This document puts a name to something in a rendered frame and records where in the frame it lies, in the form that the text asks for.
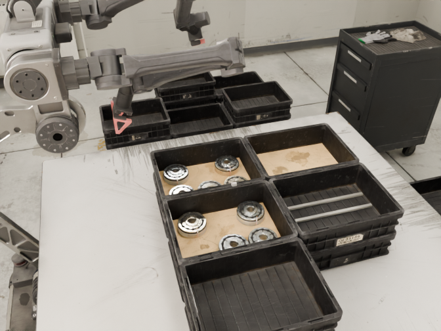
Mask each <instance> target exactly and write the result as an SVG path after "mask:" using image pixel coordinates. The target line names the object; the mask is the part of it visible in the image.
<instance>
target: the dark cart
mask: <svg viewBox="0 0 441 331"><path fill-rule="evenodd" d="M400 28H403V29H405V30H406V29H412V30H413V31H417V30H419V31H421V32H423V35H424V36H425V37H426V39H423V40H419V41H414V43H409V42H406V41H399V40H396V41H393V40H389V41H388V42H387V43H366V44H364V43H362V42H361V41H359V39H360V38H363V37H366V34H367V33H368V32H373V33H376V32H377V30H380V33H382V32H386V34H387V33H390V32H391V31H393V30H397V29H398V30H399V29H400ZM440 98H441V33H439V32H437V31H435V30H433V29H431V28H430V27H428V26H426V25H424V24H422V23H420V22H418V21H416V20H410V21H404V22H394V23H388V24H377V25H371V26H360V27H355V28H344V29H340V31H339V38H338V43H337V50H336V54H335V62H334V66H333V73H332V77H331V84H330V88H329V96H328V100H327V107H326V111H325V113H326V114H327V113H331V112H338V113H340V115H342V117H344V119H345V120H346V121H347V122H348V123H349V124H351V126H353V128H355V130H357V132H359V134H361V136H363V138H364V139H365V140H366V141H367V142H368V143H369V144H370V145H371V146H372V147H373V148H374V149H376V151H378V153H380V152H386V151H389V150H396V149H399V148H403V150H402V154H404V155H405V156H410V155H412V154H413V153H414V151H415V147H416V146H417V145H420V144H424V143H425V141H426V138H427V135H428V132H429V129H430V127H431V123H432V121H433V118H434V115H435V112H436V109H437V107H438V103H439V101H440Z"/></svg>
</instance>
